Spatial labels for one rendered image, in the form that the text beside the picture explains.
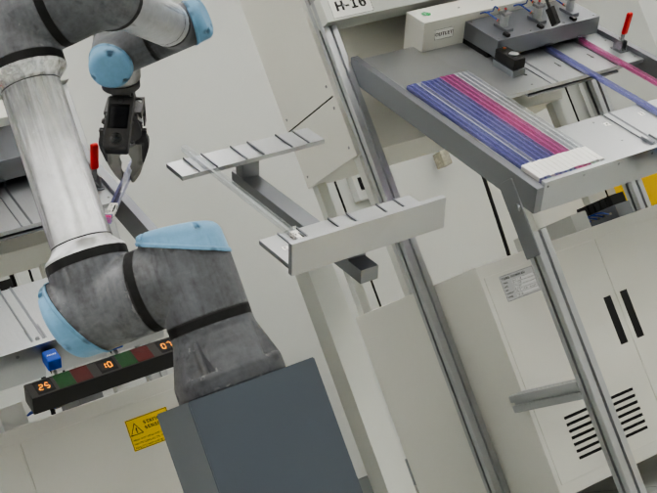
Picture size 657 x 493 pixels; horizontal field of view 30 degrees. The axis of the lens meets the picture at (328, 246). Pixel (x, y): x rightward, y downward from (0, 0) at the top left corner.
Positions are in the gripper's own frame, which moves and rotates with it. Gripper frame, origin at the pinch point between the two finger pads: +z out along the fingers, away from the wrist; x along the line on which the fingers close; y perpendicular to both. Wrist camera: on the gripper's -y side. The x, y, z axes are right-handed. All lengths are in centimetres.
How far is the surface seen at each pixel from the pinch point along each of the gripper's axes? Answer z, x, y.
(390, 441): 42, -51, -28
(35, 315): 8.0, 12.6, -32.5
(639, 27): 78, -165, 237
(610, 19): 80, -157, 251
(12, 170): 5.4, 24.8, 10.8
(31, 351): 6.7, 11.0, -43.8
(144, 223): 7.7, -3.2, -4.2
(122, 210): 10.2, 2.1, 3.9
